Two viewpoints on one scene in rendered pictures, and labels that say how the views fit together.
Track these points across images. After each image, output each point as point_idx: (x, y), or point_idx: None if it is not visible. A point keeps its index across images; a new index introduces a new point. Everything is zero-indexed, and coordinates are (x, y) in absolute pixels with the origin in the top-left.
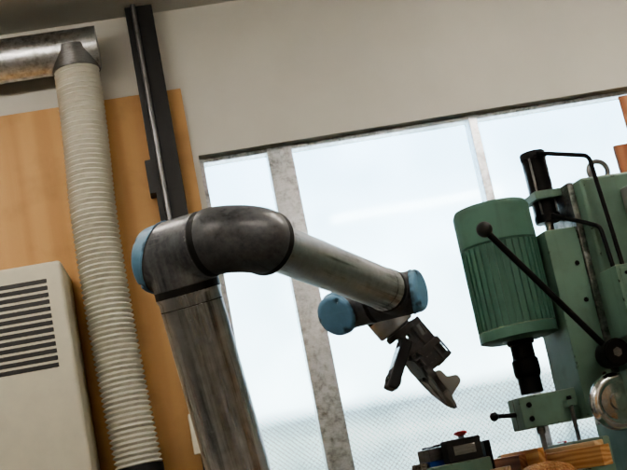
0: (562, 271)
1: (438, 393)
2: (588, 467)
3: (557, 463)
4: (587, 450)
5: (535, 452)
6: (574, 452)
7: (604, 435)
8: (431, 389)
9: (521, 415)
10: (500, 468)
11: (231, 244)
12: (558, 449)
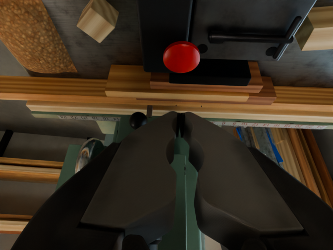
0: None
1: (197, 149)
2: (29, 75)
3: (17, 59)
4: (20, 90)
5: (116, 87)
6: (56, 92)
7: (183, 151)
8: (211, 169)
9: (120, 134)
10: (79, 20)
11: None
12: (126, 106)
